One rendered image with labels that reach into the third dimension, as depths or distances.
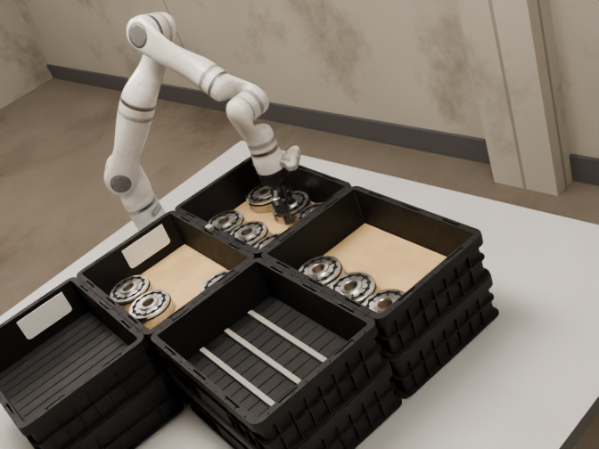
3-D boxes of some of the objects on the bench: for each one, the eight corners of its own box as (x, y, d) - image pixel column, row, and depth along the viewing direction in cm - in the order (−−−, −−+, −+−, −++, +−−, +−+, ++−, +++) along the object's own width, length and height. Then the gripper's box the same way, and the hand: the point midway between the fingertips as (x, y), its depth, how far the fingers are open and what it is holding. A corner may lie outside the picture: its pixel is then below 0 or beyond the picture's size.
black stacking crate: (12, 414, 192) (-13, 381, 186) (113, 341, 204) (93, 307, 197) (74, 502, 162) (46, 467, 156) (189, 411, 174) (168, 373, 167)
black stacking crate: (189, 411, 174) (168, 373, 167) (290, 330, 185) (273, 292, 179) (296, 509, 144) (275, 468, 137) (408, 404, 155) (393, 363, 149)
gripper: (260, 152, 198) (281, 204, 206) (251, 184, 186) (274, 238, 194) (288, 145, 196) (307, 198, 204) (281, 177, 184) (302, 232, 192)
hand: (289, 213), depth 199 cm, fingers open, 5 cm apart
